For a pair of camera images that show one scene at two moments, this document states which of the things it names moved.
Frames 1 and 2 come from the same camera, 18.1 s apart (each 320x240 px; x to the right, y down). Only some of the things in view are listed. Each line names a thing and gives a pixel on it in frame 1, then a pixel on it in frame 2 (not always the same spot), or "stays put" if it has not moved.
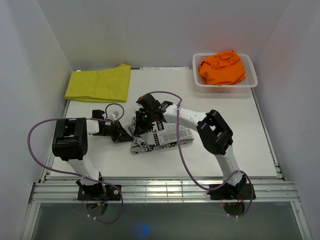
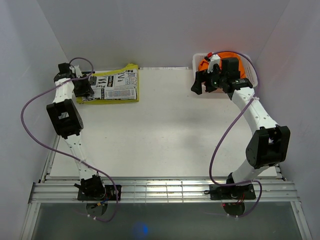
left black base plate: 98,192 stays put
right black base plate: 241,191 stays put
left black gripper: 121,135 -> 86,89
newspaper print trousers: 161,134 -> 123,85
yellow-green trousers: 109,84 -> 129,67
